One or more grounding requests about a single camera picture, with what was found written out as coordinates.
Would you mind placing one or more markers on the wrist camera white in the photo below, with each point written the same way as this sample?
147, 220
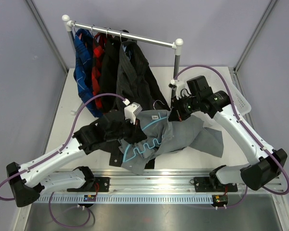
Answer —
176, 87
131, 110

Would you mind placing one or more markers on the red plaid shirt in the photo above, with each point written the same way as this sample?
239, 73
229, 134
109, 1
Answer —
98, 48

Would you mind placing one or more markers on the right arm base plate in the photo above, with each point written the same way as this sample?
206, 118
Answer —
203, 185

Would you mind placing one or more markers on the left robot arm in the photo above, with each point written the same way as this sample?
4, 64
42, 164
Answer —
31, 180

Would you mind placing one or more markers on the teal hanger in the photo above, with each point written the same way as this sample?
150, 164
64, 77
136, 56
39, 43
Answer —
155, 141

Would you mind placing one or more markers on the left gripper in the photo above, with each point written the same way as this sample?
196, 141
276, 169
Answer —
137, 134

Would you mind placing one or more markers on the blue shirt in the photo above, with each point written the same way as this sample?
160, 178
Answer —
83, 68

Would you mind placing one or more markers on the white plastic basket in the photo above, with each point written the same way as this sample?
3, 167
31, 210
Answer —
242, 105

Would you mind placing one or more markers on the slotted cable duct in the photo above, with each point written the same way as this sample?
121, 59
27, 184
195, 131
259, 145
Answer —
126, 199

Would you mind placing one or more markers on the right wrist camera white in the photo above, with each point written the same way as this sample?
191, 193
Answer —
176, 87

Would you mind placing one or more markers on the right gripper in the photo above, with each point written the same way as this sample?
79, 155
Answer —
178, 115

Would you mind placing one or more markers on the dark pinstripe hanging shirt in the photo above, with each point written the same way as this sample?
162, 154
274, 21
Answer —
135, 80

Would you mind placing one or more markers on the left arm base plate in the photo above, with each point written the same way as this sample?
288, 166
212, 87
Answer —
101, 184

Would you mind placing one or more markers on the metal clothes rack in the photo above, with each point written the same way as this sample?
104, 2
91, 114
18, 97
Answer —
176, 45

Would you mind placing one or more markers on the black hanging shirt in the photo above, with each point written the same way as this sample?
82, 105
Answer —
109, 71

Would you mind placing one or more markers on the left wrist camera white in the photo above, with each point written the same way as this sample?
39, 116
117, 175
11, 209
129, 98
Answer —
131, 110

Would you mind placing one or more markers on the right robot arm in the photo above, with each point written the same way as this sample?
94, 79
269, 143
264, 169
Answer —
264, 161

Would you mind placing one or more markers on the grey shirt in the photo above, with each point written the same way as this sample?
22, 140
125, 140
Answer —
175, 136

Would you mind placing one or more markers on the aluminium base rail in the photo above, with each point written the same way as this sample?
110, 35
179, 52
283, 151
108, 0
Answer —
153, 181

